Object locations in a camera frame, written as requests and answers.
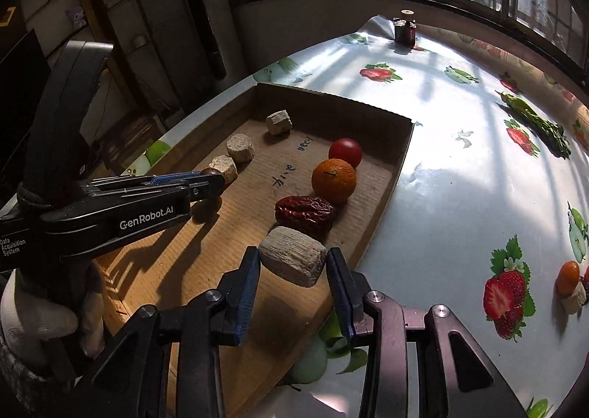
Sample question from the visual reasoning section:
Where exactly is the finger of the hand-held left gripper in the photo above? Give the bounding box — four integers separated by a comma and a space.
89, 171, 217, 191
186, 178, 226, 212

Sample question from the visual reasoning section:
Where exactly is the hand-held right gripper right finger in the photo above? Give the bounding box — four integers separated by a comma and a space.
326, 247, 528, 418

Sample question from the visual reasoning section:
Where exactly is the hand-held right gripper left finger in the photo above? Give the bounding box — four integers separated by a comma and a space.
80, 245, 262, 418

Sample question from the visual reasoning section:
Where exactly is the small beige root chunk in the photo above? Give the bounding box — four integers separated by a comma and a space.
266, 109, 293, 136
560, 282, 587, 314
226, 134, 256, 164
208, 156, 239, 184

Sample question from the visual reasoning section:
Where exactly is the shallow cardboard box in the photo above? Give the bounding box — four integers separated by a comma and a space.
94, 82, 415, 418

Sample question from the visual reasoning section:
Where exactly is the large ribbed beige chunk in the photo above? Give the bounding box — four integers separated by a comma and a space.
258, 227, 328, 287

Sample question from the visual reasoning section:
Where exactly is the large red date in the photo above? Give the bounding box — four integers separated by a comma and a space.
275, 195, 338, 239

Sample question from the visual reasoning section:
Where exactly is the orange tangerine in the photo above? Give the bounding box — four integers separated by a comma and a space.
311, 159, 357, 204
556, 261, 581, 297

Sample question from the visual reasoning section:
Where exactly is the red tomato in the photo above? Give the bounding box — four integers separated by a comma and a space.
328, 138, 363, 169

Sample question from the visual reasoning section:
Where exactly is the person's left forearm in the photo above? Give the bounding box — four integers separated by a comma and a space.
0, 340, 88, 418

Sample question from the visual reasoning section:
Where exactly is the person's left hand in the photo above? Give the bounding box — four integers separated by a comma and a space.
0, 271, 106, 368

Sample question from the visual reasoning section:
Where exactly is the fruit-print tablecloth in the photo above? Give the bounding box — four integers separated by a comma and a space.
133, 15, 589, 418

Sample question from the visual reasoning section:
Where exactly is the dark upright pole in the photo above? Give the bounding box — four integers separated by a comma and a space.
172, 0, 227, 81

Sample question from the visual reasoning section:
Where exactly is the green leafy vegetable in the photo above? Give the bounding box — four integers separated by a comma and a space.
499, 91, 572, 157

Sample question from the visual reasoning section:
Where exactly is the small dark jar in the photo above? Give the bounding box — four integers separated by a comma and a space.
393, 10, 417, 48

